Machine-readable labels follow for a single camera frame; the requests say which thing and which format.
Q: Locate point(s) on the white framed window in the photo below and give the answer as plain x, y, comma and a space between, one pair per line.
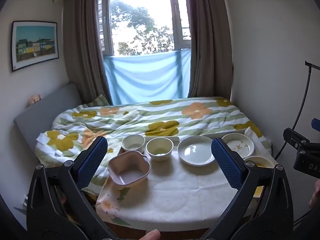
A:
140, 25

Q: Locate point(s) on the plain white plate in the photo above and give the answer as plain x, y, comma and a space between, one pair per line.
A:
195, 152

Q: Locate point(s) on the person's right hand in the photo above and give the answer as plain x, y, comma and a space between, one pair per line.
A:
315, 195

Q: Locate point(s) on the black curved stand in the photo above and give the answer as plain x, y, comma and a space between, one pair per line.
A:
307, 63

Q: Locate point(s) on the floral striped blanket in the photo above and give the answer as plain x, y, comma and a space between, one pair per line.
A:
150, 115

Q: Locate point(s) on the light blue cloth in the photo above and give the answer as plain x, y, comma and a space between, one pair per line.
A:
145, 77

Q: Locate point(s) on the green striped pillow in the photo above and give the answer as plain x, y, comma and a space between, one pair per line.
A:
100, 100

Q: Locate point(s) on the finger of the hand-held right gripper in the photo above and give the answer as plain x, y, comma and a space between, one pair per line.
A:
296, 138
316, 125

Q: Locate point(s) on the white patterned tablecloth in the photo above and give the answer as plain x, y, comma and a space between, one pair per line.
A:
175, 192

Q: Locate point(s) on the white ribbed bowl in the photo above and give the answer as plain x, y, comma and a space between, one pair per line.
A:
132, 143

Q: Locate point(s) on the framed houses picture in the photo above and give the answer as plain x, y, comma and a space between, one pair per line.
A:
35, 42

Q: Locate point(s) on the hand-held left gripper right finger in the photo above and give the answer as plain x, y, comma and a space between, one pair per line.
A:
226, 162

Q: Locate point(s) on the small pink plush toy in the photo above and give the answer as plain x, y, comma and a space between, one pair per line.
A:
35, 99

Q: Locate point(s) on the cream floral plate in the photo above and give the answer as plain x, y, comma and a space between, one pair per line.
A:
241, 145

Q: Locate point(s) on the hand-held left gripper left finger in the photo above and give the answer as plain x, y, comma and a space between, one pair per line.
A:
92, 162

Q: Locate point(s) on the pink square bowl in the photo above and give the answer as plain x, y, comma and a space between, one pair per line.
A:
130, 173

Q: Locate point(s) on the grey padded headboard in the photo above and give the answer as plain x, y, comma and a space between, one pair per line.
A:
50, 105

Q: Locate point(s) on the cream round bowl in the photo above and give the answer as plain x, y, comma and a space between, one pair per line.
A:
160, 148

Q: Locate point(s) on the duck print deep plate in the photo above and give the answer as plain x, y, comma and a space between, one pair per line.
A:
260, 160

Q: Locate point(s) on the person's left hand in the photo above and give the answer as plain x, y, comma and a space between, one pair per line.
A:
151, 236

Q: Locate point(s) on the brown curtain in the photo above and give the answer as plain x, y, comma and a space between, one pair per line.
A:
82, 55
210, 55

